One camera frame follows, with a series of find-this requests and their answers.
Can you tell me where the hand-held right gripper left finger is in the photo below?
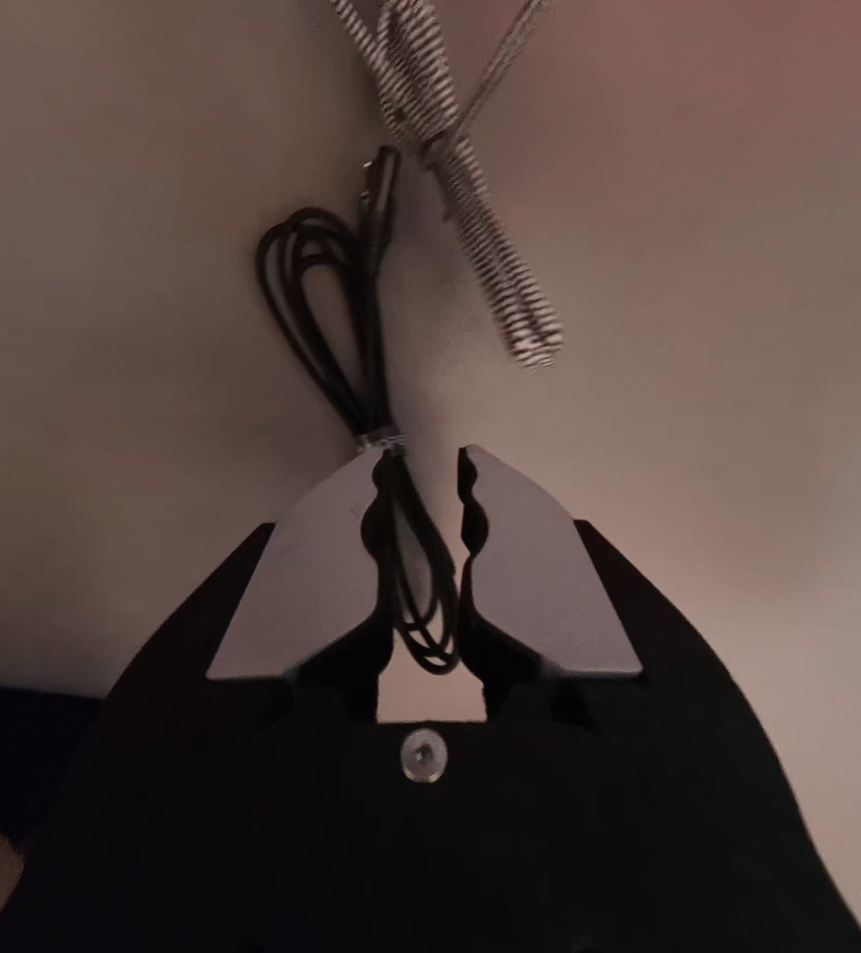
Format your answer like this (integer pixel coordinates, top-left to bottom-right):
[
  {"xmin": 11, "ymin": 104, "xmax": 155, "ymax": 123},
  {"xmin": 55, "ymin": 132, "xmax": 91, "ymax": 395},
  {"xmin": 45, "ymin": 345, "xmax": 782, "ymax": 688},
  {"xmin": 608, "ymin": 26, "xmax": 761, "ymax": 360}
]
[{"xmin": 207, "ymin": 450, "xmax": 402, "ymax": 682}]

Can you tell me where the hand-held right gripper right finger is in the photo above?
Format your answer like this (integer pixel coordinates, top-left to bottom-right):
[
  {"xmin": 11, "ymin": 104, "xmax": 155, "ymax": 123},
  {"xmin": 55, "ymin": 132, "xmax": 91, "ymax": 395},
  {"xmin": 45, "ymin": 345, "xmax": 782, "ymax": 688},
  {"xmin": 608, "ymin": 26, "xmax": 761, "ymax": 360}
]
[{"xmin": 456, "ymin": 445, "xmax": 644, "ymax": 679}]

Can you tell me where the black usb cable bundle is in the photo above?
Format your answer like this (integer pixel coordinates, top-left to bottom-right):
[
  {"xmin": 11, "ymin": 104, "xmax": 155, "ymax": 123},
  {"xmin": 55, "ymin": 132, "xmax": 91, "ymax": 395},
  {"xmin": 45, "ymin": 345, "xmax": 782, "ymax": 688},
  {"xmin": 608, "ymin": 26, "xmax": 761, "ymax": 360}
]
[{"xmin": 255, "ymin": 143, "xmax": 463, "ymax": 677}]

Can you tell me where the braided cable with blue plug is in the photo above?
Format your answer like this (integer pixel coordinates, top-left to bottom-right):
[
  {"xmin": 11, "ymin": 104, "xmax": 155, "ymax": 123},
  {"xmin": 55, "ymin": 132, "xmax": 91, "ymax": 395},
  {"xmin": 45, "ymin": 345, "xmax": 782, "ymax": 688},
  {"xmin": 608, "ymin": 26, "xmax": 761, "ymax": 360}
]
[{"xmin": 325, "ymin": 0, "xmax": 567, "ymax": 371}]

